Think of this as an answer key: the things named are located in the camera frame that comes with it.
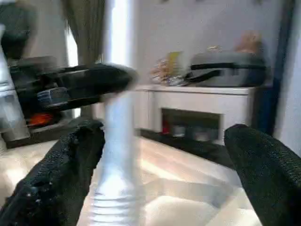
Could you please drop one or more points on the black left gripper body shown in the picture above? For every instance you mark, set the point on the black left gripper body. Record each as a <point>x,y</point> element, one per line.
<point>40,92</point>

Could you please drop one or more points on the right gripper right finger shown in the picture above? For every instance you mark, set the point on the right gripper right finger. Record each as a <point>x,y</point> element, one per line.
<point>268,179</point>

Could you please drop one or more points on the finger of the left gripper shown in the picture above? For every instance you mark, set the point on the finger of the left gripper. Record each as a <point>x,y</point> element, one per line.
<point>94,82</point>

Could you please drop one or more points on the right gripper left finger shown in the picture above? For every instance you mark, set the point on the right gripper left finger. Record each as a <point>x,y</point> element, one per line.
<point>56,179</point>

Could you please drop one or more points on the white plastic table leg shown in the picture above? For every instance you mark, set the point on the white plastic table leg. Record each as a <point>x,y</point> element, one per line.
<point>120,155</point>

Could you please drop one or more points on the white plastic table top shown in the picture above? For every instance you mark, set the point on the white plastic table top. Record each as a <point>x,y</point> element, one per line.
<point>183,188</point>

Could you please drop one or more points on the white glass-door cabinet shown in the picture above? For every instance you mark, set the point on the white glass-door cabinet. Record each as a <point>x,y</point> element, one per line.
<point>202,113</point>

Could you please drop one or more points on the grey round appliance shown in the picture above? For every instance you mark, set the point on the grey round appliance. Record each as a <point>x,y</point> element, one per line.
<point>230,68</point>

